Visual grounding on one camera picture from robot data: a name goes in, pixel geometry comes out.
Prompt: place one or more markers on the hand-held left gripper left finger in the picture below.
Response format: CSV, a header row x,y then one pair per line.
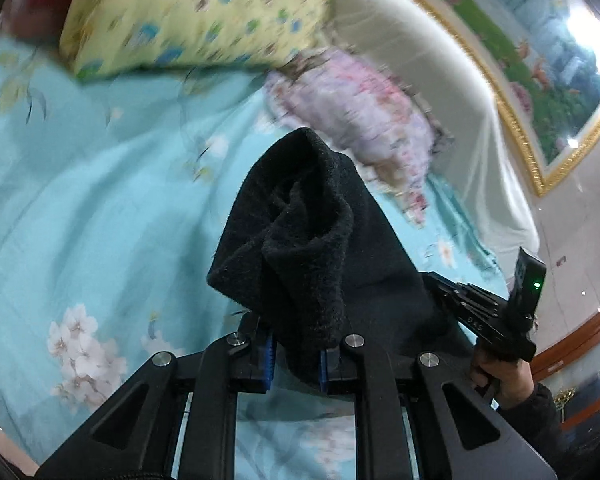
x,y
266,360

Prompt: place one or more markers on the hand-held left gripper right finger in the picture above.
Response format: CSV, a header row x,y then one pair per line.
x,y
324,366

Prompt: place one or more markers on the black pants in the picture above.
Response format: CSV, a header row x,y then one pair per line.
x,y
310,240

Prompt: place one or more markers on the person's right forearm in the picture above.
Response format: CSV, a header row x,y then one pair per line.
x,y
545,425

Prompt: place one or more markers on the person's right hand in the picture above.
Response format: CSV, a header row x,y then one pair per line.
x,y
500,377

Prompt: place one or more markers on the wooden furniture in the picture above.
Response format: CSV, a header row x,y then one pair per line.
x,y
580,355

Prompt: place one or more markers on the white headboard cover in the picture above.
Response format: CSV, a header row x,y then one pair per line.
x,y
460,110

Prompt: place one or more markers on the turquoise floral bed sheet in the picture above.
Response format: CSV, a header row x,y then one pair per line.
x,y
105,210

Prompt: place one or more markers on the pink floral pillow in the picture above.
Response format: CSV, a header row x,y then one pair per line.
x,y
360,110

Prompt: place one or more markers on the gold framed landscape painting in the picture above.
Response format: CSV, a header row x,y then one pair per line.
x,y
520,45

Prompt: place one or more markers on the yellow floral pillow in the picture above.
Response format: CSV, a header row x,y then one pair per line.
x,y
190,10

